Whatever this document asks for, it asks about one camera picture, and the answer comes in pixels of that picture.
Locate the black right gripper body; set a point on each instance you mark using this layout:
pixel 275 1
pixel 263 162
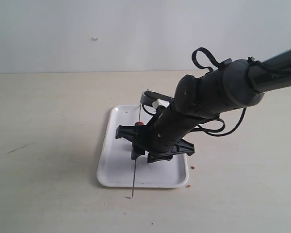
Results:
pixel 162 134

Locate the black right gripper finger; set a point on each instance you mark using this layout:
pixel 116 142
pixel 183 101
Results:
pixel 155 157
pixel 136 152

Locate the dark red ball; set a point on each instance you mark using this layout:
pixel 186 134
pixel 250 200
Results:
pixel 139 123

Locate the thin metal skewer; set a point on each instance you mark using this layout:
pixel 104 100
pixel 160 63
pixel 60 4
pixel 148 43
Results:
pixel 135 161

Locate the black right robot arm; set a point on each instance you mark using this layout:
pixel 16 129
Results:
pixel 228 85

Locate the white rectangular plastic tray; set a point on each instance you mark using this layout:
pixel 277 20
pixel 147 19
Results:
pixel 116 169

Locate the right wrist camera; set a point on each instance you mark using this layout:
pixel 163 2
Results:
pixel 148 97

